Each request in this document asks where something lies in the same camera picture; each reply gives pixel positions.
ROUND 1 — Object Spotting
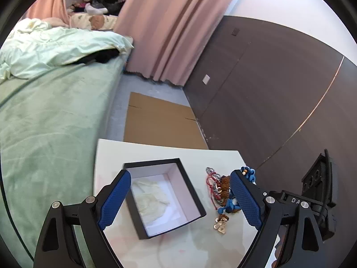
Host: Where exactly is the pile of bracelets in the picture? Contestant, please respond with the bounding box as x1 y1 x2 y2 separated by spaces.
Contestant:
205 166 257 216

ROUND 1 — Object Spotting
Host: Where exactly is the gold charm bracelet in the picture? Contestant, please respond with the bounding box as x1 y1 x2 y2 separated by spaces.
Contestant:
212 214 231 234

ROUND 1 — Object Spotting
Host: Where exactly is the black jewelry box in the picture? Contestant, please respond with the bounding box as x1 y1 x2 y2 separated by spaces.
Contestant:
123 158 206 240

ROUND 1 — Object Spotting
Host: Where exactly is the white tissue paper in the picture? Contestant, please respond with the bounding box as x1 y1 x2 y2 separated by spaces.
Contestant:
132 178 171 225

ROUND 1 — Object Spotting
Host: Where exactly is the white table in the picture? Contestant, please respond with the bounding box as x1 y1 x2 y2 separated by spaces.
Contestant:
94 139 257 267

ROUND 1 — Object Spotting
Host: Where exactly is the flattened brown cardboard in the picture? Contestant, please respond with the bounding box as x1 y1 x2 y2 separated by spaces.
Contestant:
123 92 208 149

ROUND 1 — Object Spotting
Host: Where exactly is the green bed sheet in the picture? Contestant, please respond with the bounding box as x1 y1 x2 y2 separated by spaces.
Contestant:
1 55 127 266

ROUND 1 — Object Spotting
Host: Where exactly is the black garment on bed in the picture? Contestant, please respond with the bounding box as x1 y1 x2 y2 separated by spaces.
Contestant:
73 48 120 65

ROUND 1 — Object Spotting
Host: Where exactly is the light green duvet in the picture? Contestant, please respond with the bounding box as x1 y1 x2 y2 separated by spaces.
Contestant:
1 18 134 83

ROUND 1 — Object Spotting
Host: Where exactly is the patterned pillow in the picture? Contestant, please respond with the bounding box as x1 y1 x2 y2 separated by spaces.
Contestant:
70 13 117 31

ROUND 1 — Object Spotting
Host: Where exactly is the white sock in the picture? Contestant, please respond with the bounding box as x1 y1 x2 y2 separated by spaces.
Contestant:
85 3 108 15

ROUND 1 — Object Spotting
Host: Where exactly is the pink side curtain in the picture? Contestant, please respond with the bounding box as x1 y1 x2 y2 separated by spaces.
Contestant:
25 0 69 25

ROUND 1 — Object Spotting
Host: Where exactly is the dark wood wall panel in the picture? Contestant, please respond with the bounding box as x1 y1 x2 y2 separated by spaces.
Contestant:
185 16 356 196

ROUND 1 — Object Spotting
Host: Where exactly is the white wall outlet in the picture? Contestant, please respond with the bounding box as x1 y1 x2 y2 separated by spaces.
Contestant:
202 74 210 85

